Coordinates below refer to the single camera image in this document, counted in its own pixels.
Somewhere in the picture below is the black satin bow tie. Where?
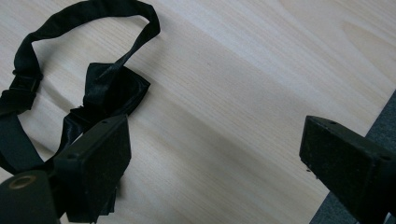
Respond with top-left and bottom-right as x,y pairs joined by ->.
0,0 -> 162,224

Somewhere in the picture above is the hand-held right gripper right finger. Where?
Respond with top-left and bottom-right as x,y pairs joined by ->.
299,115 -> 396,224

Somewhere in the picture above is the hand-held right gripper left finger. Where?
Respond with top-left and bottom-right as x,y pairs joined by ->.
53,114 -> 133,224

